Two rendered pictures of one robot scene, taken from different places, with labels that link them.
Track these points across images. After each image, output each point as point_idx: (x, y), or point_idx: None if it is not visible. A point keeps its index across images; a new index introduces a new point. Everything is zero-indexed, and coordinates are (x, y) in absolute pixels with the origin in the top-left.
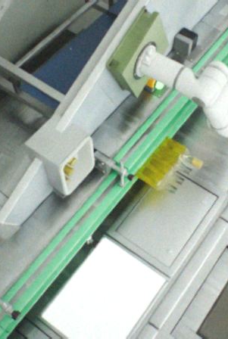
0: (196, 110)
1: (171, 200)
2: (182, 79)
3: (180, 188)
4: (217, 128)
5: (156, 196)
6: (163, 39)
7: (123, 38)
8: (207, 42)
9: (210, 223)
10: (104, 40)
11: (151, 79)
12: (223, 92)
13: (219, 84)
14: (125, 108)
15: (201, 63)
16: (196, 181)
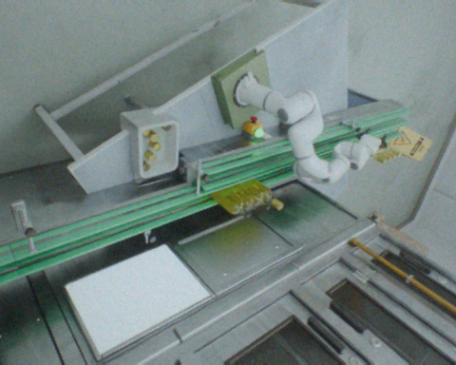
0: (293, 189)
1: (244, 237)
2: (272, 95)
3: (256, 231)
4: (298, 157)
5: (230, 230)
6: (268, 87)
7: (231, 63)
8: None
9: (278, 266)
10: None
11: (252, 124)
12: (309, 120)
13: (304, 103)
14: (222, 142)
15: None
16: (275, 229)
